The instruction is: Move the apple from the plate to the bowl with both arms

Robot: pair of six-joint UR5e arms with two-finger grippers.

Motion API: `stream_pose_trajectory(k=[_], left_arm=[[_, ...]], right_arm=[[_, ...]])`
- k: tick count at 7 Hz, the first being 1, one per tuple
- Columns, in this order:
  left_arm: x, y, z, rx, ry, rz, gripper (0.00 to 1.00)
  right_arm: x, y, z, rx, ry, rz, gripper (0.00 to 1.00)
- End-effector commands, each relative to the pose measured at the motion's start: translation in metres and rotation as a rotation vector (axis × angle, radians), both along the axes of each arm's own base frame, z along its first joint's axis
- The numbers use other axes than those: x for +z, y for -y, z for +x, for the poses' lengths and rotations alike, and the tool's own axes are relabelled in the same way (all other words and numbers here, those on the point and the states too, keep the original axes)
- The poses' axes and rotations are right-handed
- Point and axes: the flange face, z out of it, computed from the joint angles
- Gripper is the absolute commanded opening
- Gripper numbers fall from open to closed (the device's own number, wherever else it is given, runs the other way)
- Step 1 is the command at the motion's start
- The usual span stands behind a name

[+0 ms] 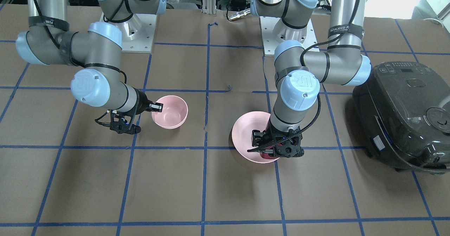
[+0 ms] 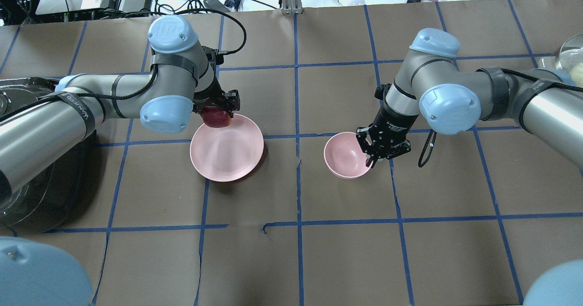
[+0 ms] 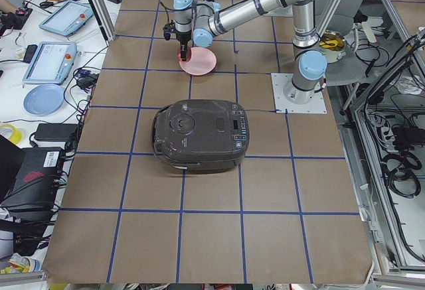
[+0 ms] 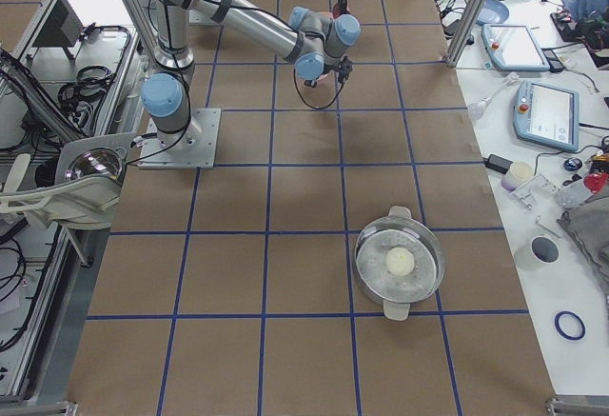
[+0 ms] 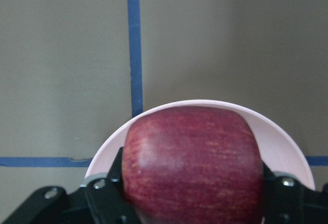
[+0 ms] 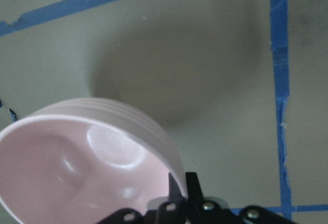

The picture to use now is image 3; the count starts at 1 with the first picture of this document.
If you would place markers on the blue plate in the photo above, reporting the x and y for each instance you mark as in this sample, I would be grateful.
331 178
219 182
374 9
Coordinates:
44 99

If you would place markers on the black power adapter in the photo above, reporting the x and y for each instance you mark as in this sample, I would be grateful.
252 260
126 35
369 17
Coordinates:
55 132

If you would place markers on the aluminium frame post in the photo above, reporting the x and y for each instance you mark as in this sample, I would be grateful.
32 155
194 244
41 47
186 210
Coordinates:
103 19

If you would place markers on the blue teach pendant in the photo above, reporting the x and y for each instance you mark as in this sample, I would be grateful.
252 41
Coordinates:
68 19
51 63

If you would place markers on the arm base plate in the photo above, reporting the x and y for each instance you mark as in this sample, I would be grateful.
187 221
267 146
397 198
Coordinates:
288 99

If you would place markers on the dark grey rice cooker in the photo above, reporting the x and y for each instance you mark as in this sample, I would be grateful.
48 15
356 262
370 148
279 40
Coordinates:
201 135

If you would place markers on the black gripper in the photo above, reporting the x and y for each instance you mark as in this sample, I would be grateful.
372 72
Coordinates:
183 38

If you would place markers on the black computer box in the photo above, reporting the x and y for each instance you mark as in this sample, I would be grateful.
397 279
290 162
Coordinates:
29 176

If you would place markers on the pink plate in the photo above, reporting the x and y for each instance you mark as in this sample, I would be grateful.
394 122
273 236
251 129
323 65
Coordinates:
202 61

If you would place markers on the grey chair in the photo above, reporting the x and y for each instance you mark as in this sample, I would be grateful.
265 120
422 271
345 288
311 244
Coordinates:
343 18

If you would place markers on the yellow tape roll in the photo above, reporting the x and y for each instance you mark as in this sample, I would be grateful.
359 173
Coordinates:
11 133

